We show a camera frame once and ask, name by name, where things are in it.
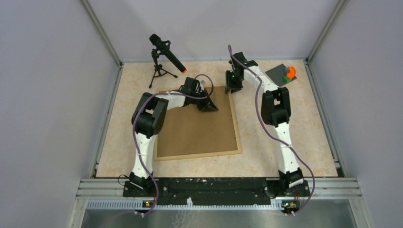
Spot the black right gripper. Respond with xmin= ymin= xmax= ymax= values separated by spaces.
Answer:
xmin=224 ymin=72 xmax=242 ymax=95

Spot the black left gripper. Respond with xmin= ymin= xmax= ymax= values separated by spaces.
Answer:
xmin=191 ymin=89 xmax=218 ymax=112

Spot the brown cardboard backing board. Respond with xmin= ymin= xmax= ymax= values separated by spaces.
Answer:
xmin=157 ymin=86 xmax=239 ymax=158

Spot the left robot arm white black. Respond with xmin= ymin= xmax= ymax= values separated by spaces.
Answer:
xmin=129 ymin=74 xmax=219 ymax=196

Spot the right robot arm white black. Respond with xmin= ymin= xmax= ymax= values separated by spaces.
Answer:
xmin=225 ymin=52 xmax=304 ymax=196

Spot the grey building brick baseplate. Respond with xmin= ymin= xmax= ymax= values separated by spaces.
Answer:
xmin=265 ymin=64 xmax=297 ymax=87

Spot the colourful toy brick stack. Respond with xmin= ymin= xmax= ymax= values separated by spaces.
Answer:
xmin=283 ymin=66 xmax=297 ymax=84

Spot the black mini tripod stand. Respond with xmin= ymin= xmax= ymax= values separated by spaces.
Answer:
xmin=149 ymin=49 xmax=178 ymax=88

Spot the black microphone orange tip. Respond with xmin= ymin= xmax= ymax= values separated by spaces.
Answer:
xmin=149 ymin=34 xmax=187 ymax=74

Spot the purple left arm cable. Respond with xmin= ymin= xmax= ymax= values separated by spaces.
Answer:
xmin=132 ymin=74 xmax=215 ymax=218

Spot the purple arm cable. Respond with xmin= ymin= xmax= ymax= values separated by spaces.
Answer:
xmin=227 ymin=44 xmax=316 ymax=216
xmin=132 ymin=74 xmax=215 ymax=218

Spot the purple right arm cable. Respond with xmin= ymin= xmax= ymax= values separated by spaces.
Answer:
xmin=227 ymin=44 xmax=316 ymax=216

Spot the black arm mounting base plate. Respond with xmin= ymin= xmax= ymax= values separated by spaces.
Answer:
xmin=123 ymin=177 xmax=310 ymax=206

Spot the aluminium front rail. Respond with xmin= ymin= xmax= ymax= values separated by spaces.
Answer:
xmin=76 ymin=178 xmax=362 ymax=212

